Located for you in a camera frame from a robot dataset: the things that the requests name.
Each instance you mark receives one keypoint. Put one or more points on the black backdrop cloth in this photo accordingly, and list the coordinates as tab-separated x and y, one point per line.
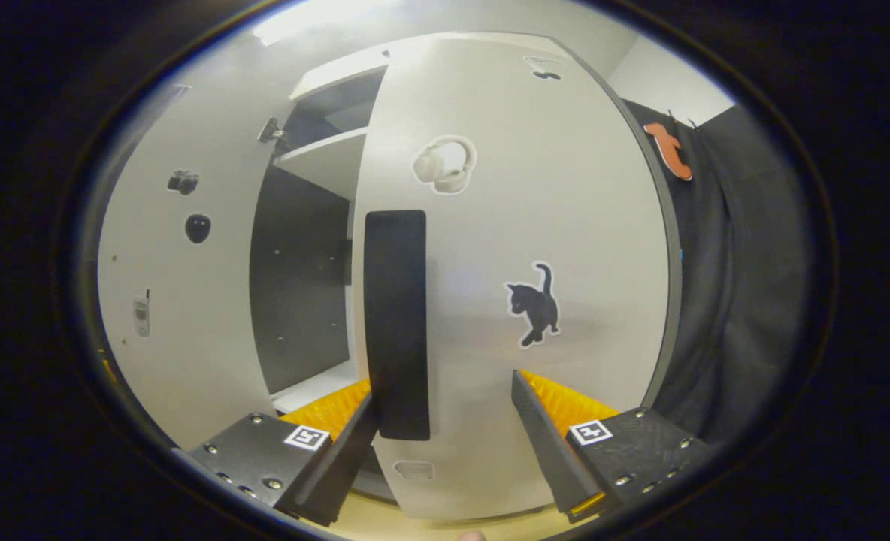
746	285

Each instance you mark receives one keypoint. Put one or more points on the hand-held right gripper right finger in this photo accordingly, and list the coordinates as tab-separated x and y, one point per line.
546	443

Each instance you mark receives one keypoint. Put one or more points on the metal door hinge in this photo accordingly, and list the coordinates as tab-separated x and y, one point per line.
272	130

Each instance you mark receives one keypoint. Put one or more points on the white cabinet door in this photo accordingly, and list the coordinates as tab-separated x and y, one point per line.
565	225
189	338

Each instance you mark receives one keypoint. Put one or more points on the ceiling light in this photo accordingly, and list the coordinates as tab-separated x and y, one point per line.
317	19

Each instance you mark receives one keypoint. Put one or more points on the white cabinet shelf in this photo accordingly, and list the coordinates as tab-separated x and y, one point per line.
325	161
317	391

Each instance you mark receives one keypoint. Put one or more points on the white grey cabinet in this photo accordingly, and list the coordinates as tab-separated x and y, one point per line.
302	300

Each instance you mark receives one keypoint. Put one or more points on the white cabinet drawer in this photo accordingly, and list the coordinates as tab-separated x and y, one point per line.
340	75

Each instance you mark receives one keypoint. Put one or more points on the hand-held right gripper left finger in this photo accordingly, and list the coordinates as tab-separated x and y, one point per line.
257	458

